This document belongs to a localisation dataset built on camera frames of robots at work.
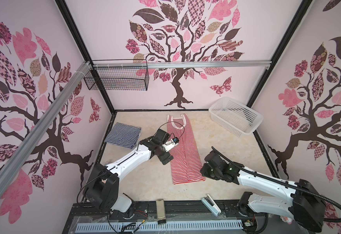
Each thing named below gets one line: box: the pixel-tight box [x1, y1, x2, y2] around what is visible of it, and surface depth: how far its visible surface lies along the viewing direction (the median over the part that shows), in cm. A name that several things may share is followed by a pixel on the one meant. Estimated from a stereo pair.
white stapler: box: [201, 194, 222, 217], surface depth 75 cm
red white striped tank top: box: [166, 114, 206, 185], surface depth 94 cm
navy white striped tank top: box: [104, 121, 142, 150], surface depth 106 cm
